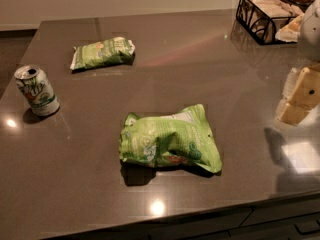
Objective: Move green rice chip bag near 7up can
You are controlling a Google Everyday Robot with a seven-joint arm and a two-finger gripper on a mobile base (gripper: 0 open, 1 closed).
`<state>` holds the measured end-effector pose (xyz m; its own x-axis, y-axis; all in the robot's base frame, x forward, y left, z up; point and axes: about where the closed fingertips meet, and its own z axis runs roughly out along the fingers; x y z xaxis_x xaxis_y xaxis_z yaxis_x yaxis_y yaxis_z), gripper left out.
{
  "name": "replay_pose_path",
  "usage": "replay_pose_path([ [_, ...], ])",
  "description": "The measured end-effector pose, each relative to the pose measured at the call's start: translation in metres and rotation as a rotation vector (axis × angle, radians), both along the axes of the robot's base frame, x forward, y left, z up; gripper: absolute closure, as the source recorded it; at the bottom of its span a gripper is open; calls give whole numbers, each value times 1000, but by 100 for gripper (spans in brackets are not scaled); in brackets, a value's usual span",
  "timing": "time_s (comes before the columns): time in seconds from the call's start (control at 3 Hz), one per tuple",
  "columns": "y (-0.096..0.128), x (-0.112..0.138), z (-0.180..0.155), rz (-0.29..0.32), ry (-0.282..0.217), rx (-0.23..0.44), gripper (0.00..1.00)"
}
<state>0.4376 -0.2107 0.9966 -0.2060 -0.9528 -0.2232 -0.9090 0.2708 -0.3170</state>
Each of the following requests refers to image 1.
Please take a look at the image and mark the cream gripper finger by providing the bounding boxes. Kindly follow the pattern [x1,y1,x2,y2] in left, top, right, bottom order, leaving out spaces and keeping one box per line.
[289,64,320,110]
[276,68,309,126]

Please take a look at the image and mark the large green rice chip bag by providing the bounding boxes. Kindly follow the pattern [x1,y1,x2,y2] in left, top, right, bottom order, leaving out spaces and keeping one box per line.
[119,104,222,173]

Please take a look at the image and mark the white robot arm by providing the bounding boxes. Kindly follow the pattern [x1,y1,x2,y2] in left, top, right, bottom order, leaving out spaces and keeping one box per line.
[276,0,320,125]

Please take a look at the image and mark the small green chip bag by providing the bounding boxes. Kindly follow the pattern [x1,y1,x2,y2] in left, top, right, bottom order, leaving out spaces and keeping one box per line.
[70,37,135,70]

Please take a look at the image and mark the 7up soda can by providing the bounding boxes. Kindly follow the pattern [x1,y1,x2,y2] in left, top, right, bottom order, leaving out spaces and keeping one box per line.
[14,65,60,117]

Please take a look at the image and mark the napkins in basket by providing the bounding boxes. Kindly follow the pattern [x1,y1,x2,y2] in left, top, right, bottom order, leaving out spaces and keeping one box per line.
[244,0,305,44]

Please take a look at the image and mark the dark cabinet drawer front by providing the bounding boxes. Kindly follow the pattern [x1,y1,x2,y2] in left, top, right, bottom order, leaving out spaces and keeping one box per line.
[146,197,320,240]

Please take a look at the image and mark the black wire basket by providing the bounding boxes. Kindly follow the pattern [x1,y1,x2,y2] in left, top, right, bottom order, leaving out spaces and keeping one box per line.
[235,0,305,46]

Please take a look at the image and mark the black drawer handle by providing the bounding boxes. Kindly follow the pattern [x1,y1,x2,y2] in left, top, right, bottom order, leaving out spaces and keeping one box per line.
[295,220,320,235]

